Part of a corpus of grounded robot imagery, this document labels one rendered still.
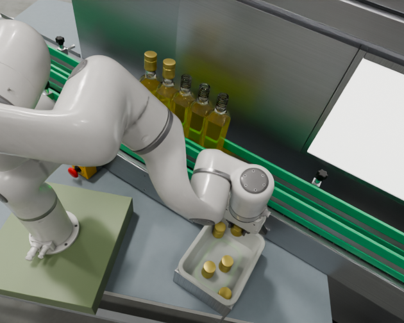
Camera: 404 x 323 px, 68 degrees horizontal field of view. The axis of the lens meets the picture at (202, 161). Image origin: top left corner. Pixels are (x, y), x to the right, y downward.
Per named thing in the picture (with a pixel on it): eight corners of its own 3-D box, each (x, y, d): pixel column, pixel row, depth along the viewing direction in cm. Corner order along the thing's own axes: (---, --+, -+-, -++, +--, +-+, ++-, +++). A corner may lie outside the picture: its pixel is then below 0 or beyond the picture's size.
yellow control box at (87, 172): (102, 168, 106) (100, 154, 100) (86, 181, 101) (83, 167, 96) (88, 158, 108) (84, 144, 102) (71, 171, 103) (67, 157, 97)
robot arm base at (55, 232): (59, 271, 76) (38, 246, 64) (13, 259, 77) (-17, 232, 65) (88, 217, 85) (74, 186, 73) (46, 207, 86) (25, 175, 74)
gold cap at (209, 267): (209, 281, 84) (211, 275, 80) (199, 273, 85) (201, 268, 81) (215, 270, 86) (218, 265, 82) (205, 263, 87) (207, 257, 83)
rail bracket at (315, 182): (315, 190, 96) (335, 164, 86) (308, 206, 92) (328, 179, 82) (303, 184, 97) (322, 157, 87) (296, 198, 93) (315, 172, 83)
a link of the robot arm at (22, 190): (-1, 213, 68) (-41, 170, 55) (43, 171, 75) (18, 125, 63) (32, 232, 65) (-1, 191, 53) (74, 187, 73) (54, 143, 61)
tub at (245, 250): (260, 251, 93) (268, 239, 87) (226, 318, 80) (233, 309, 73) (211, 222, 97) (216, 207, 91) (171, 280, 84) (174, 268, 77)
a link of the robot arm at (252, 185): (186, 185, 52) (199, 139, 56) (189, 205, 62) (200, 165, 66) (273, 203, 50) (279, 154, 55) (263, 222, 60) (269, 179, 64)
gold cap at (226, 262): (226, 275, 85) (229, 269, 82) (216, 268, 86) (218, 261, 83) (233, 265, 87) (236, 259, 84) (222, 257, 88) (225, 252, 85)
